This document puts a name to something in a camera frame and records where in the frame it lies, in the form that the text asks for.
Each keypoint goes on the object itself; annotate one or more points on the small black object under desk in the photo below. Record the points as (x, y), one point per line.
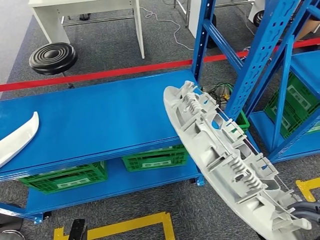
(84, 16)

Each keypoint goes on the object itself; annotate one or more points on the silver metal frame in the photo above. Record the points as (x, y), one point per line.
(185, 10)

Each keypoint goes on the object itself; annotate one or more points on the tan cardboard carton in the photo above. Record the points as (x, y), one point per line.
(309, 28)

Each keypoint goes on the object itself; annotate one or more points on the yellow plug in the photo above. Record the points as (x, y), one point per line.
(226, 97)

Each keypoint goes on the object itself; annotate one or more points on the black stanchion with round base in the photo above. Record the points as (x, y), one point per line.
(10, 222)

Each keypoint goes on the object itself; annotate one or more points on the white curved plastic part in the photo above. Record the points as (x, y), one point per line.
(17, 139)

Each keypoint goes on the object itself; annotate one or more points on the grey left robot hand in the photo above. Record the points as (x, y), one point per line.
(78, 230)

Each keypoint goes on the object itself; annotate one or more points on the black round stool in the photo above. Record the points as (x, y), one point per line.
(52, 58)

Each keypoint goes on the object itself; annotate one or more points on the blue metal shelf rack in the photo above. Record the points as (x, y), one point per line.
(282, 99)
(100, 116)

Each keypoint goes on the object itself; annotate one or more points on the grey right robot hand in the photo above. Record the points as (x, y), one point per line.
(307, 212)

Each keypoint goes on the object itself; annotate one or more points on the white desk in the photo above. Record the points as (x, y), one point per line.
(50, 20)

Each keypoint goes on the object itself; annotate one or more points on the white board panel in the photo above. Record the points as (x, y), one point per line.
(193, 20)

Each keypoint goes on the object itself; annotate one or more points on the green plastic crate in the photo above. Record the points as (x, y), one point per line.
(295, 102)
(65, 179)
(155, 159)

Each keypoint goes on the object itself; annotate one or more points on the red barrier belt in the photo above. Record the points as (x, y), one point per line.
(112, 73)

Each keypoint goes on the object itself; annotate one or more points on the grey plastic wheel hubcap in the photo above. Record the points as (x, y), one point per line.
(225, 165)

